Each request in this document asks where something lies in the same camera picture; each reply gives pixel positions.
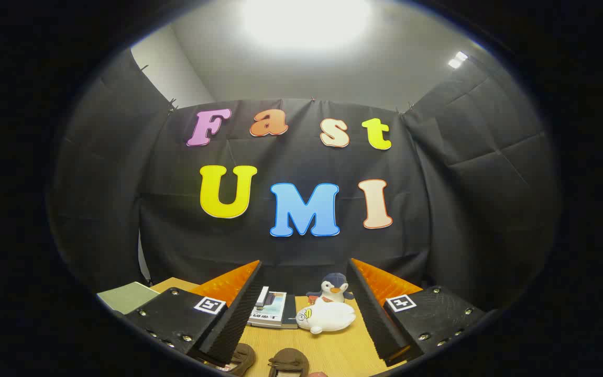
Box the white plush toy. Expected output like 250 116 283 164
296 297 357 335

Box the brown fuzzy shoe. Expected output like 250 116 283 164
217 343 256 376
268 348 310 377

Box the penguin plush toy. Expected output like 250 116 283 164
306 273 355 304

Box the black book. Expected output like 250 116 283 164
282 295 299 329

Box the beige fabric storage box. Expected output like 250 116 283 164
97 282 160 315

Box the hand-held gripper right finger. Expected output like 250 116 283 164
347 258 486 367

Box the large ceiling light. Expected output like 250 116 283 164
241 0 372 50

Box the black backdrop cloth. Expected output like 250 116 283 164
47 47 561 315

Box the light blue cover book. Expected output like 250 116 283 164
253 291 287 321

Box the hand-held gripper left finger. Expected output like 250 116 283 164
123 260 263 367

